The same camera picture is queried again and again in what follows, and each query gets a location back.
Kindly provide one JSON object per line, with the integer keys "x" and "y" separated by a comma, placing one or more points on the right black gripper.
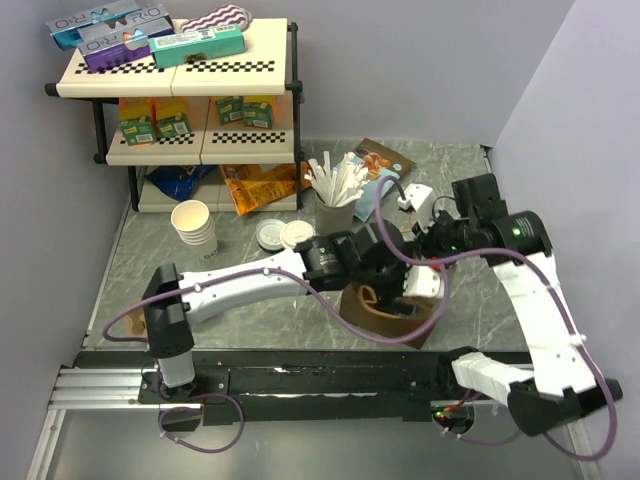
{"x": 428, "y": 238}

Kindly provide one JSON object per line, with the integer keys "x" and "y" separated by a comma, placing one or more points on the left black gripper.
{"x": 386, "y": 300}

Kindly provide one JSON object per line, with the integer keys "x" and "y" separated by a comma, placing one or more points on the brown paper takeout bag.
{"x": 353, "y": 310}

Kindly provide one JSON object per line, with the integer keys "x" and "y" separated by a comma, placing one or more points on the white cup lid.
{"x": 295, "y": 232}

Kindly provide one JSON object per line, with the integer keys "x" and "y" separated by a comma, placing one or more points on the stack of white paper cups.
{"x": 193, "y": 223}

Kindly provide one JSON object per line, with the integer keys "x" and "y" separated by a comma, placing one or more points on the stack of white cup lids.
{"x": 268, "y": 235}

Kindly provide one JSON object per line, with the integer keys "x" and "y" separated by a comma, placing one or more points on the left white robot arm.
{"x": 178, "y": 301}

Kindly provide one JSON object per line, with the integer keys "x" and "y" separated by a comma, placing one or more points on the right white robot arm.
{"x": 560, "y": 387}

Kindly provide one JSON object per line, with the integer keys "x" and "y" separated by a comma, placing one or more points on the grey straw holder cup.
{"x": 330, "y": 220}

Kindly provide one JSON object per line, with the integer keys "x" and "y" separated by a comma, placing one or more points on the light blue nut bag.
{"x": 380, "y": 161}

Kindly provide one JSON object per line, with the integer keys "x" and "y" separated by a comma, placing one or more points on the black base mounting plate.
{"x": 291, "y": 385}

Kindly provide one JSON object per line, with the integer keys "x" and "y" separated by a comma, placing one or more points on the orange snack bag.
{"x": 256, "y": 185}

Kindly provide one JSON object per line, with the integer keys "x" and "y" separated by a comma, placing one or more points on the green orange box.
{"x": 228, "y": 109}
{"x": 137, "y": 120}
{"x": 259, "y": 111}
{"x": 172, "y": 116}

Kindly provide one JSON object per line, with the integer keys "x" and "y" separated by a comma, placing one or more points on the cream checkered shelf rack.
{"x": 269, "y": 66}

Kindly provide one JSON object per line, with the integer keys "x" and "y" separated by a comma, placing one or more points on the dark blue snack bag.
{"x": 179, "y": 182}

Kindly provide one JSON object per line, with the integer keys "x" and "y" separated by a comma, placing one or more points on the brown cardboard cup carrier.
{"x": 136, "y": 323}

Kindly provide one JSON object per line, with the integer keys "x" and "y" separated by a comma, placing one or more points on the green orange box far left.
{"x": 137, "y": 120}

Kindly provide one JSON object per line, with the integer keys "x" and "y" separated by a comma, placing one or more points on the purple white wavy pouch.
{"x": 221, "y": 16}

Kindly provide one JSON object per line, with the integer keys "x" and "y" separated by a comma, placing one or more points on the teal carton box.
{"x": 204, "y": 44}

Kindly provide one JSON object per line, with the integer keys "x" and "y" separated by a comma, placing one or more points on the purple O-R-O box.
{"x": 123, "y": 46}

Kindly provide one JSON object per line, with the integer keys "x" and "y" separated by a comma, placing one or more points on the blue O-R-O box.
{"x": 71, "y": 30}

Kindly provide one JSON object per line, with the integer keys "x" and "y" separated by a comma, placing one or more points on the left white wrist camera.
{"x": 424, "y": 282}

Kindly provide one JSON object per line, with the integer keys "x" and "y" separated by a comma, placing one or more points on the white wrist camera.
{"x": 424, "y": 282}
{"x": 419, "y": 199}

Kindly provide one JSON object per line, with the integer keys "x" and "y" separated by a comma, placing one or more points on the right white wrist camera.
{"x": 419, "y": 199}

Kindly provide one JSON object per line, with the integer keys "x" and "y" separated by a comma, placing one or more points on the aluminium rail frame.
{"x": 97, "y": 428}

